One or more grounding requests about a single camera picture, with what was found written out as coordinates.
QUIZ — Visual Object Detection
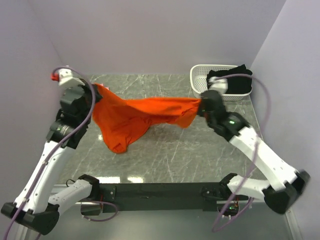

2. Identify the orange t shirt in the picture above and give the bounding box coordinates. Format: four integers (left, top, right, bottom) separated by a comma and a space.
92, 84, 201, 154

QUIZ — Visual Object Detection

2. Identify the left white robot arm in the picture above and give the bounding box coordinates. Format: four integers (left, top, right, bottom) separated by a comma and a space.
0, 84, 101, 235

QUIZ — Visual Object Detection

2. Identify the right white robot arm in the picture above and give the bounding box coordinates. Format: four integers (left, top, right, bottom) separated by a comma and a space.
198, 90, 311, 215

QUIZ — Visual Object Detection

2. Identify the white perforated plastic basket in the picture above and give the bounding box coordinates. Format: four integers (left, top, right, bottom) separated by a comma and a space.
190, 64, 252, 102

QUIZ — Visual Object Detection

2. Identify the black t shirt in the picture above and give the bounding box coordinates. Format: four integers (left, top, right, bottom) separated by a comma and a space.
206, 64, 253, 95

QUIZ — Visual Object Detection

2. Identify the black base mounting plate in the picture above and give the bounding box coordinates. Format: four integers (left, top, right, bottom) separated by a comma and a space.
98, 181, 251, 214

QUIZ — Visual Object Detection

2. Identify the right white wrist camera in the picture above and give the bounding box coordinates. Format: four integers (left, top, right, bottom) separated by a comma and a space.
207, 76, 228, 95

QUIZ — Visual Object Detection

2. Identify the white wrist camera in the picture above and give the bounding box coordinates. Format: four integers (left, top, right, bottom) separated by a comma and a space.
207, 76, 228, 95
51, 68, 85, 89

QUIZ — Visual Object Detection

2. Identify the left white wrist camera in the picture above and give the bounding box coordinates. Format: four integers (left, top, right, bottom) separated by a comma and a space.
51, 68, 85, 89

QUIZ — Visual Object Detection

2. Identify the aluminium frame rail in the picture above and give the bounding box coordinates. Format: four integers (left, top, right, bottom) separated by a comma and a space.
13, 179, 92, 240

